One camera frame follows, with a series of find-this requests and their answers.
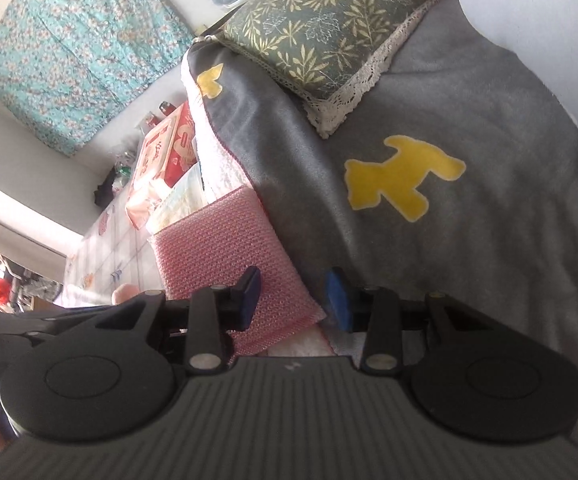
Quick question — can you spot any red pink tissue pack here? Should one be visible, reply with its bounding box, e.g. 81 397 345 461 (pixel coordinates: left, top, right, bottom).
131 101 199 196

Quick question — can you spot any pale yellow wipes pack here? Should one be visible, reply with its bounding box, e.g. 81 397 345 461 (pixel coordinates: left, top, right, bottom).
146 162 210 236

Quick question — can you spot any grey blanket yellow dog print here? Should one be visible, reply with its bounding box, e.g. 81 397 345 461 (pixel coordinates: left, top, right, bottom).
183 0 578 411

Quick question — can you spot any pale pink soft pack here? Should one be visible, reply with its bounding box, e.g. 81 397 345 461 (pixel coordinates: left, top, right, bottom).
125 180 172 231

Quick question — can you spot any floral teal wall cloth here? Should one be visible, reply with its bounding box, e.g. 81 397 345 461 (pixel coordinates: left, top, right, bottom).
0 0 195 158

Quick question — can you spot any pink bubble wrap pouch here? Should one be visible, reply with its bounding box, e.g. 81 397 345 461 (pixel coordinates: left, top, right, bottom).
148 186 327 356

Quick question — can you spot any black bag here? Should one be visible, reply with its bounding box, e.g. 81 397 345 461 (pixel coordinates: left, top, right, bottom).
94 170 120 207

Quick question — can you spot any leaf print pillow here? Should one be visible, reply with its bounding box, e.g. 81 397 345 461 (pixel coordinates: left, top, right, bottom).
216 0 452 140

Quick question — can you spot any pink plush toy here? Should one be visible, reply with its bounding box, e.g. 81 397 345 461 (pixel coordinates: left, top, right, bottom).
110 282 140 307

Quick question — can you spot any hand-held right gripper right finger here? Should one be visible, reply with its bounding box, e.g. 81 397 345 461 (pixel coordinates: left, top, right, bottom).
323 267 507 376

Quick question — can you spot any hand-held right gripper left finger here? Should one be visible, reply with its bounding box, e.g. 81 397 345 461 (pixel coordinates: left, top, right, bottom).
76 266 262 377

